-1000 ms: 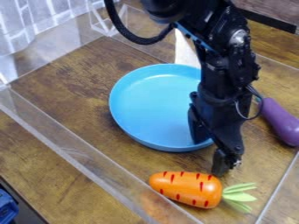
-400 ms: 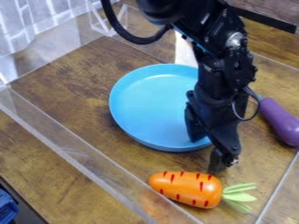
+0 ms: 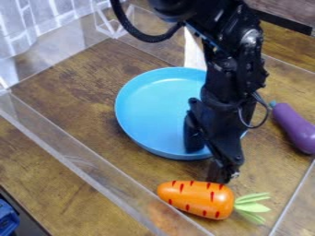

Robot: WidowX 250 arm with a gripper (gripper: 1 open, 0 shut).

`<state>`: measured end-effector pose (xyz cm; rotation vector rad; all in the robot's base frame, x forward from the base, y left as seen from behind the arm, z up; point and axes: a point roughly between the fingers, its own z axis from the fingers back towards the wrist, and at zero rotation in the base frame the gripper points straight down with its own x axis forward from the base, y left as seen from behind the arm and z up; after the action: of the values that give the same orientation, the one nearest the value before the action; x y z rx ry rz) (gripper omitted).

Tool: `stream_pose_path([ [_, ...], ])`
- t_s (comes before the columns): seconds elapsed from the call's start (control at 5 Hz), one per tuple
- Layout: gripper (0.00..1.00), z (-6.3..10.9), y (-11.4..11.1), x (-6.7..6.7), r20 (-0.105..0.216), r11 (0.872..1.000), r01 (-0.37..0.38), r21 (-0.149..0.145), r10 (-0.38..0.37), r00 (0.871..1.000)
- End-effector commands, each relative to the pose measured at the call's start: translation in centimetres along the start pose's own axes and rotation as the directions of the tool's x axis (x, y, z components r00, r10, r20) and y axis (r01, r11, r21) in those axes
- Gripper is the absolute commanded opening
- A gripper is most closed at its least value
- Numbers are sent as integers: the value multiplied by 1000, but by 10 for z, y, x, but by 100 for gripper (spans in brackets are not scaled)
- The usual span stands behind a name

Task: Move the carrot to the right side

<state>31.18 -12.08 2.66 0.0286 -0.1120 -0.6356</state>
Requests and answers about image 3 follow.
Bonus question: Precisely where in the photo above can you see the black cable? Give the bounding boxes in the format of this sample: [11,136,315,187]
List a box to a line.
[109,0,186,43]

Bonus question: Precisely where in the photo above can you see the clear acrylic enclosure wall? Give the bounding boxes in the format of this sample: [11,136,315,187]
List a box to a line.
[0,17,315,236]

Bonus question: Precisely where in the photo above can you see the orange toy carrot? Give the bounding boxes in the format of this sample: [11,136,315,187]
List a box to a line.
[157,180,270,224]

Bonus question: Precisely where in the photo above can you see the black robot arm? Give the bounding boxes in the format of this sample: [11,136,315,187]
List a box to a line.
[150,0,269,183]

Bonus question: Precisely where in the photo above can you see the blue round plate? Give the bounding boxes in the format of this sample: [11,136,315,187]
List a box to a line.
[114,66,250,161]

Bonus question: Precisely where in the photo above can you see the blue object at corner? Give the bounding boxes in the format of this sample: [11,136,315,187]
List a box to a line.
[0,199,21,236]

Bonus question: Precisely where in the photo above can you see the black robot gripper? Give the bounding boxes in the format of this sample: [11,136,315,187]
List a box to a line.
[183,88,270,183]

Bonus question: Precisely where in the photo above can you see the purple toy eggplant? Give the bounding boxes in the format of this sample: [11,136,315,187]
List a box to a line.
[270,100,315,155]

